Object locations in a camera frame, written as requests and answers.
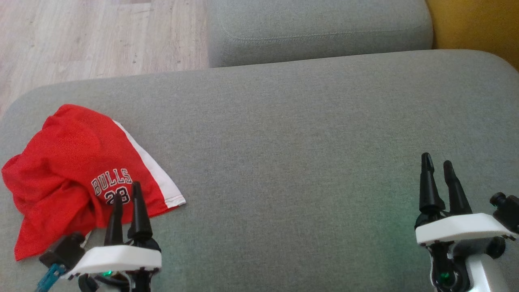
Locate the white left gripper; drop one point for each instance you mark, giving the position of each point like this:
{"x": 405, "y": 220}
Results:
{"x": 117, "y": 257}

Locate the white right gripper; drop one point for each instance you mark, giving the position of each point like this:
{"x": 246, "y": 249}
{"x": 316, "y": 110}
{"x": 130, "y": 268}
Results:
{"x": 458, "y": 227}

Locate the red basketball shorts white stripe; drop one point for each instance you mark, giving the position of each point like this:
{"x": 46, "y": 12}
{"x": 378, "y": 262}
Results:
{"x": 93, "y": 154}

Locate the large grey sofa seat cushion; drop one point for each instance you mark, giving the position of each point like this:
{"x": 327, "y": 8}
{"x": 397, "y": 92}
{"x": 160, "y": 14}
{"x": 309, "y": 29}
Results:
{"x": 304, "y": 162}

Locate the yellow cushion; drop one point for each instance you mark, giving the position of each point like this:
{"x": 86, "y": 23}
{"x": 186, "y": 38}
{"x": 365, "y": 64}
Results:
{"x": 478, "y": 24}

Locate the small grey sofa cushion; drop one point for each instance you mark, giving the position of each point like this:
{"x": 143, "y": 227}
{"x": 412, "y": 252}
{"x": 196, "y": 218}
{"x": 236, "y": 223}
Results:
{"x": 316, "y": 28}

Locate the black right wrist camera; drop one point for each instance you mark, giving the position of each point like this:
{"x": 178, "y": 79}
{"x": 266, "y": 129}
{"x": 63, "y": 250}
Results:
{"x": 507, "y": 211}

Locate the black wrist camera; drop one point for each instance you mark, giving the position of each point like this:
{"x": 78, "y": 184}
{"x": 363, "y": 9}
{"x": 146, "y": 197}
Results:
{"x": 507, "y": 211}
{"x": 63, "y": 251}

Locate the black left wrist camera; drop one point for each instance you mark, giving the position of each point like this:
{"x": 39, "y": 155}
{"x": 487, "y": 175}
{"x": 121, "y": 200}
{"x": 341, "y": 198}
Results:
{"x": 63, "y": 251}

